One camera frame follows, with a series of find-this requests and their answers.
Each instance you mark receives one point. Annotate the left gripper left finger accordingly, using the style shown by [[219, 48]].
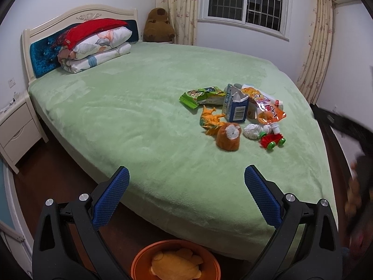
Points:
[[68, 244]]

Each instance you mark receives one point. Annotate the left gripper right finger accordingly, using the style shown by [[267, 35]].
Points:
[[305, 243]]

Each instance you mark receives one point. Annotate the red toy car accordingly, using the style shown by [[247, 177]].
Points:
[[269, 140]]

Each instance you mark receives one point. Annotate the small white bottle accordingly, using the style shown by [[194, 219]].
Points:
[[271, 128]]

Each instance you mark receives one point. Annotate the white tissue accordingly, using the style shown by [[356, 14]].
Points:
[[252, 131]]

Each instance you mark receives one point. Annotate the orange plush with tissue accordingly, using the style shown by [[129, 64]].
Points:
[[228, 137]]

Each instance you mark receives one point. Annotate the orange white snack bag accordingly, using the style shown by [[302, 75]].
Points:
[[265, 110]]

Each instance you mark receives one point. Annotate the blue milk carton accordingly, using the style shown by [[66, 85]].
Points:
[[235, 105]]

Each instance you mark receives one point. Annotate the orange yellow wrapper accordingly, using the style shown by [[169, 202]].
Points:
[[210, 121]]

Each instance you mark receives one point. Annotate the green snack bag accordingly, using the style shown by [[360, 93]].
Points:
[[202, 96]]

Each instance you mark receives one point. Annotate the person's right hand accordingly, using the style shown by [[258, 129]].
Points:
[[354, 199]]

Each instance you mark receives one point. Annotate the orange plastic basin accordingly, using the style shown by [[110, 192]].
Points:
[[140, 268]]

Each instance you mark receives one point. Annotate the yellow plush in basin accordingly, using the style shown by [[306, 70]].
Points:
[[180, 264]]

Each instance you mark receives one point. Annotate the white bedside table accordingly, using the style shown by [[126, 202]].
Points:
[[20, 130]]

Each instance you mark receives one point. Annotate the right floral curtain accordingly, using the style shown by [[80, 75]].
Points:
[[320, 34]]

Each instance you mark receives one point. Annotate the floral curtain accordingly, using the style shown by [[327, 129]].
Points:
[[183, 15], [320, 34]]

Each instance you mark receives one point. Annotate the bed with green blanket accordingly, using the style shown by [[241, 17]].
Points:
[[127, 112]]

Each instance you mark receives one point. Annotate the folded floral quilt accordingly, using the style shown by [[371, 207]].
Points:
[[76, 66]]

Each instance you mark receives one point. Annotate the cream and blue headboard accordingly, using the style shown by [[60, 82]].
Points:
[[39, 44]]

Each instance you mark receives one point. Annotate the red pillow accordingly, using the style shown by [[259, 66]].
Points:
[[74, 35]]

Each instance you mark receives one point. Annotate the floral white pillow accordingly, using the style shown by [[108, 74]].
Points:
[[97, 43]]

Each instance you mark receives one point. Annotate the brown plush bear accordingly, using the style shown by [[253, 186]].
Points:
[[157, 27]]

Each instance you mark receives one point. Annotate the barred window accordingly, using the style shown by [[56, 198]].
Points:
[[265, 16]]

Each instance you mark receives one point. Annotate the left floral curtain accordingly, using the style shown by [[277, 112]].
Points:
[[183, 15]]

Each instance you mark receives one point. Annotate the white door frame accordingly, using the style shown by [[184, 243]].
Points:
[[14, 230]]

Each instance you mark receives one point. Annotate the wall socket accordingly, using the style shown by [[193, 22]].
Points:
[[11, 82]]

